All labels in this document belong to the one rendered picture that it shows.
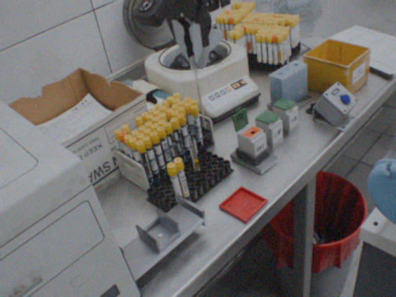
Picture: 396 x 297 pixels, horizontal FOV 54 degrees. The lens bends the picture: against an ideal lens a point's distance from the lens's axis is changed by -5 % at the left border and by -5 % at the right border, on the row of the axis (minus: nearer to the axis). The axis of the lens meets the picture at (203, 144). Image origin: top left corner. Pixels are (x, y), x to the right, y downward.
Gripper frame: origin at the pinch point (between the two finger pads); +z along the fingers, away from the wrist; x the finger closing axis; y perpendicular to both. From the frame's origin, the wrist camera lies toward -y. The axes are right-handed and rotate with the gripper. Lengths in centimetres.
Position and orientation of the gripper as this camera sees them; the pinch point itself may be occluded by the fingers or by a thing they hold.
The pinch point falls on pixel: (194, 62)
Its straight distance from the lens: 70.9
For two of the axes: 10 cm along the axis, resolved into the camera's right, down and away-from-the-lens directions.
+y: 6.8, -5.1, 5.3
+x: -7.2, -3.2, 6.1
